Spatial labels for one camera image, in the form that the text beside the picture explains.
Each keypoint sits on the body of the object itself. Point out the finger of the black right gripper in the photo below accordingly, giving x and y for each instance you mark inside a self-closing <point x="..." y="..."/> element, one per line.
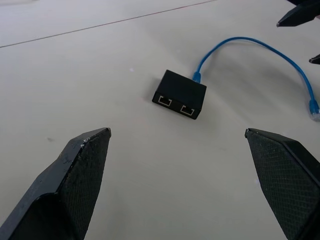
<point x="300" y="15"/>
<point x="315" y="59"/>

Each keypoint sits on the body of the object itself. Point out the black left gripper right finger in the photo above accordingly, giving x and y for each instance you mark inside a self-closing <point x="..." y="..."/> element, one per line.
<point x="287" y="180"/>

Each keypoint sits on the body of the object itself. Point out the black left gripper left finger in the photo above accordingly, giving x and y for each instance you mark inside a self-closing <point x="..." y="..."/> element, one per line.
<point x="62" y="190"/>

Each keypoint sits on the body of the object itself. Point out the black ethernet splitter box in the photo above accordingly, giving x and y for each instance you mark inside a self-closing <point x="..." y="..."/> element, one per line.
<point x="180" y="93"/>

